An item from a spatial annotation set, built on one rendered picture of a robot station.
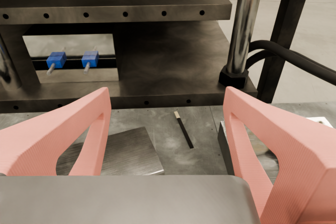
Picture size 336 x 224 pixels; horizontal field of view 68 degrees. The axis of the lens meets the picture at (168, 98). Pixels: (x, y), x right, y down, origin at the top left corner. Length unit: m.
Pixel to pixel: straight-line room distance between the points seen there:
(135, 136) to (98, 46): 0.41
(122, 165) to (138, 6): 0.48
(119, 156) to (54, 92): 0.48
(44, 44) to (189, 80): 0.48
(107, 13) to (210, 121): 0.44
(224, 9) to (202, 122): 0.35
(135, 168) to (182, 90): 0.43
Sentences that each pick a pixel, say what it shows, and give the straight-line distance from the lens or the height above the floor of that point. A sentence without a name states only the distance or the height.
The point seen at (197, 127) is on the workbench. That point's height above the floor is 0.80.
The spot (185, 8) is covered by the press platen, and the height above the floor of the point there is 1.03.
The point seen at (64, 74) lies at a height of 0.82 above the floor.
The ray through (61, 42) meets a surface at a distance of 0.85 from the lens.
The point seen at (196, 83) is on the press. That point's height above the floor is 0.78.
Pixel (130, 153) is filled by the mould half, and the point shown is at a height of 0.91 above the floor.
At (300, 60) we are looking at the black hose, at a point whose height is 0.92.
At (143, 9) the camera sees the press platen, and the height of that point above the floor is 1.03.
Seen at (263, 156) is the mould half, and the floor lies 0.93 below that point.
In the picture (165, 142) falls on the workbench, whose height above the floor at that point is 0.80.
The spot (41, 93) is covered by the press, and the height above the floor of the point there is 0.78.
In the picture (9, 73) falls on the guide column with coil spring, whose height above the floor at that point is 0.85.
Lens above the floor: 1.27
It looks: 38 degrees down
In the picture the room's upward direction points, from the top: straight up
